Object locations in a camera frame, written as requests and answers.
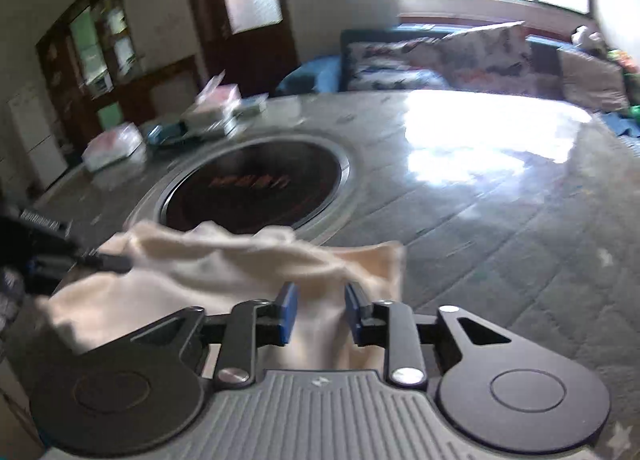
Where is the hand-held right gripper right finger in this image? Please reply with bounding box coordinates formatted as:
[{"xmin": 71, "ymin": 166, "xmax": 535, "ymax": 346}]
[{"xmin": 344, "ymin": 282, "xmax": 512, "ymax": 387}]

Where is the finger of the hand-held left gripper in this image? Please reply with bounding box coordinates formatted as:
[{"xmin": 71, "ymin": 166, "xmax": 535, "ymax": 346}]
[{"xmin": 66, "ymin": 249, "xmax": 134, "ymax": 274}]

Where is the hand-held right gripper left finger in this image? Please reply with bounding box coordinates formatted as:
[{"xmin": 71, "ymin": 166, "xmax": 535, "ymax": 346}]
[{"xmin": 131, "ymin": 282, "xmax": 300, "ymax": 388}]

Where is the cream sweater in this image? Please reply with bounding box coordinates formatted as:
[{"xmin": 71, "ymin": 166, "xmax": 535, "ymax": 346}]
[{"xmin": 46, "ymin": 220, "xmax": 407, "ymax": 372}]

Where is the white refrigerator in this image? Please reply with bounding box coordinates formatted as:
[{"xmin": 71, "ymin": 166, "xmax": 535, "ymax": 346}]
[{"xmin": 6, "ymin": 84, "xmax": 69, "ymax": 191}]

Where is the white pink tissue pack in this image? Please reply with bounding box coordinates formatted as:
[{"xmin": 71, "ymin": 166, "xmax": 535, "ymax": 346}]
[{"xmin": 81, "ymin": 122, "xmax": 149, "ymax": 174}]

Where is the round black table hotplate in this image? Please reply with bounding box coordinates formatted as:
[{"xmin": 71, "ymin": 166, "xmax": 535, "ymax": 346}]
[{"xmin": 159, "ymin": 134, "xmax": 352, "ymax": 243}]

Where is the blue smartwatch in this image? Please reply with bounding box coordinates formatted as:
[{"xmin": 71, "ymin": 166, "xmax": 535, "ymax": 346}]
[{"xmin": 147, "ymin": 123, "xmax": 190, "ymax": 149}]

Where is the tissue pack in plastic bag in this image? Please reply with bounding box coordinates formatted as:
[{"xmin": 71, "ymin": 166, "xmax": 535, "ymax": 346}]
[{"xmin": 181, "ymin": 74, "xmax": 242, "ymax": 139}]

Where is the green flat packet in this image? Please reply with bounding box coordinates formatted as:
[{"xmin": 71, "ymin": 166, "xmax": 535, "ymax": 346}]
[{"xmin": 234, "ymin": 94, "xmax": 270, "ymax": 119}]

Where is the dark wooden cabinet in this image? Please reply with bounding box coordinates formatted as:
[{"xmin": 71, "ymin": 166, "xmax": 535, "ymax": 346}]
[{"xmin": 36, "ymin": 0, "xmax": 197, "ymax": 141}]

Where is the blue sofa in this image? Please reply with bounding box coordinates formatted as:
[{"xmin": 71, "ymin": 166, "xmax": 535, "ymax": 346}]
[{"xmin": 276, "ymin": 26, "xmax": 640, "ymax": 113}]

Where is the dark wooden glass door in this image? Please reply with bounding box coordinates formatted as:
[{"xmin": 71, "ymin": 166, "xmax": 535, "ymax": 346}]
[{"xmin": 179, "ymin": 0, "xmax": 302, "ymax": 96}]

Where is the grey star-print cloth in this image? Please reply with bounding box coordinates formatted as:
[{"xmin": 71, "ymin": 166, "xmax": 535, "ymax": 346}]
[{"xmin": 575, "ymin": 410, "xmax": 640, "ymax": 460}]

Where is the patterned beige pillow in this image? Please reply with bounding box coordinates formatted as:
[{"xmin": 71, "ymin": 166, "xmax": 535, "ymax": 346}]
[
  {"xmin": 439, "ymin": 21, "xmax": 534, "ymax": 86},
  {"xmin": 556, "ymin": 46, "xmax": 629, "ymax": 111}
]

